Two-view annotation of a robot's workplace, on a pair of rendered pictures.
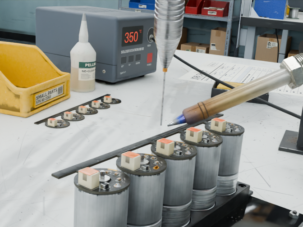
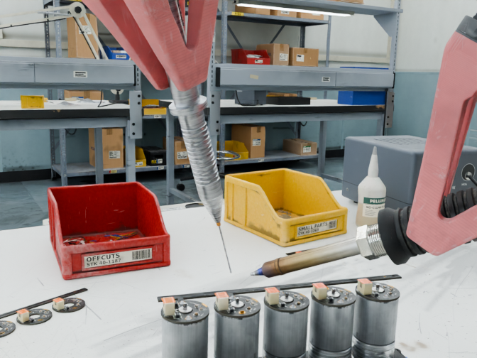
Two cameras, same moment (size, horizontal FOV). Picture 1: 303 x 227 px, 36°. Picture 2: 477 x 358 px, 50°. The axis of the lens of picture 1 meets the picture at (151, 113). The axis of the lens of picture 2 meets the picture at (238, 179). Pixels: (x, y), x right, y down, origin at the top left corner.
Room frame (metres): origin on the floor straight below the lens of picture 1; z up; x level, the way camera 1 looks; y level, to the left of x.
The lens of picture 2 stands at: (0.01, -0.15, 0.93)
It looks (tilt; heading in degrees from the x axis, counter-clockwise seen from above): 12 degrees down; 37
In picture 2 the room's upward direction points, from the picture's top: 1 degrees clockwise
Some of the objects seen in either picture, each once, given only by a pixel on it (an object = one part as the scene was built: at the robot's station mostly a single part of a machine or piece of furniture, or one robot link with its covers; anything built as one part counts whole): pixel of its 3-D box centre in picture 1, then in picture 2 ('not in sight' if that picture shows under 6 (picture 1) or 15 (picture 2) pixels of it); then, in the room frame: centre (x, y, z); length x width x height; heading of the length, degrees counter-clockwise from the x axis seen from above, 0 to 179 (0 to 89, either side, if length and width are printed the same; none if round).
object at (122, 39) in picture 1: (98, 42); (407, 176); (0.71, 0.09, 0.80); 0.15 x 0.12 x 0.10; 59
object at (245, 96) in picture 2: not in sight; (250, 96); (2.49, 1.67, 0.80); 0.15 x 0.12 x 0.10; 87
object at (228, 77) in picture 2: not in sight; (312, 80); (2.74, 1.40, 0.90); 1.30 x 0.06 x 0.12; 158
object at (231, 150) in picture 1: (220, 163); (374, 329); (0.28, -0.05, 0.79); 0.02 x 0.02 x 0.05
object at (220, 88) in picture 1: (240, 91); not in sight; (0.62, -0.12, 0.76); 0.07 x 0.05 x 0.02; 78
